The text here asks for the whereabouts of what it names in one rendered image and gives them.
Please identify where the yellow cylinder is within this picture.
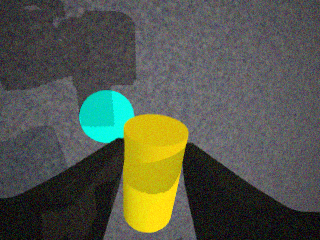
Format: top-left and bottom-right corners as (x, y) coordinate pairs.
(123, 113), (189, 232)

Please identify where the cyan circle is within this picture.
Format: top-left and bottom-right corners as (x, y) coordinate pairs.
(79, 91), (133, 143)

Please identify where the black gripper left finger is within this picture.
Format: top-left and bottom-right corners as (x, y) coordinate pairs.
(0, 137), (125, 240)

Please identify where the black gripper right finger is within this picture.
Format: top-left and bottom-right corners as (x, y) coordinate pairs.
(183, 143), (320, 240)

